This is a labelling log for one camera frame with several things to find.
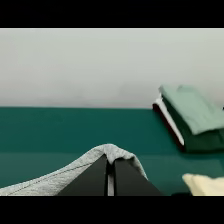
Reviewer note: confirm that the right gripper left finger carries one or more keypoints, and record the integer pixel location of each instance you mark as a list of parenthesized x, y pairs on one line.
[(93, 181)]

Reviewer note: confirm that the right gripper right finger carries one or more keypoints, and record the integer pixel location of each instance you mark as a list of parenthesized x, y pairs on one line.
[(131, 182)]

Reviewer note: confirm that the grey garment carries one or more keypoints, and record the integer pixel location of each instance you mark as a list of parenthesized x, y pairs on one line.
[(63, 178)]

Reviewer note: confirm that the dark red garment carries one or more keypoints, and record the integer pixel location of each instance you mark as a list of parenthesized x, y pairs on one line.
[(165, 122)]

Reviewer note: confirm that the pale yellow garment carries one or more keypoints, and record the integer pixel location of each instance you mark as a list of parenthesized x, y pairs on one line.
[(205, 185)]

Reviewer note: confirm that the white garment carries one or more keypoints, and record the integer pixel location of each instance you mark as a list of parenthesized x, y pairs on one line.
[(169, 118)]

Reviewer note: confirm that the dark green garment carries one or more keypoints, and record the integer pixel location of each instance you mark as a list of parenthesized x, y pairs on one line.
[(203, 140)]

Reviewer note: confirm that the light green garment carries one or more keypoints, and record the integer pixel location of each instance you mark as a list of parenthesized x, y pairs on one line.
[(195, 108)]

